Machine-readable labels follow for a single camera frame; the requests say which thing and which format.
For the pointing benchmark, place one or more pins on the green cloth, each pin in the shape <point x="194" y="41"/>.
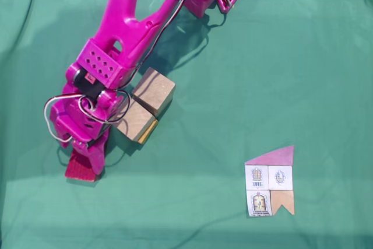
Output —
<point x="262" y="56"/>

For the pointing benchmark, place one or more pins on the wooden block with balcony window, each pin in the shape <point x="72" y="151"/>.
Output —
<point x="154" y="90"/>

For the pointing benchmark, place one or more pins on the wooden block with oval window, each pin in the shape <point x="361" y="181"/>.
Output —
<point x="134" y="119"/>

